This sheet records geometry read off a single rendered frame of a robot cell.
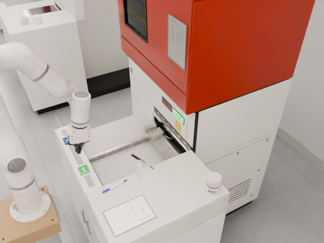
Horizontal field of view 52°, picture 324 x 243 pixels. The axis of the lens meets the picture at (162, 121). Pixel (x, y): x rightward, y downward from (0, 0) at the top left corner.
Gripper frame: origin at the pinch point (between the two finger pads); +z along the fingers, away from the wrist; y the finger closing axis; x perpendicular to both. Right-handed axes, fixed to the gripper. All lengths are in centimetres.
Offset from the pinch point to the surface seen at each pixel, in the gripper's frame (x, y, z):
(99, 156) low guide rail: -17.0, -19.2, 23.9
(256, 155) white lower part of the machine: 16, -120, 22
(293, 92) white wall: -36, -214, 14
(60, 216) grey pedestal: 11.2, 11.9, 32.8
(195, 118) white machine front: 16, -56, -19
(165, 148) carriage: 0, -54, 13
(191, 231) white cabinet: 50, -42, 24
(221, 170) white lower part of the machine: 16, -91, 28
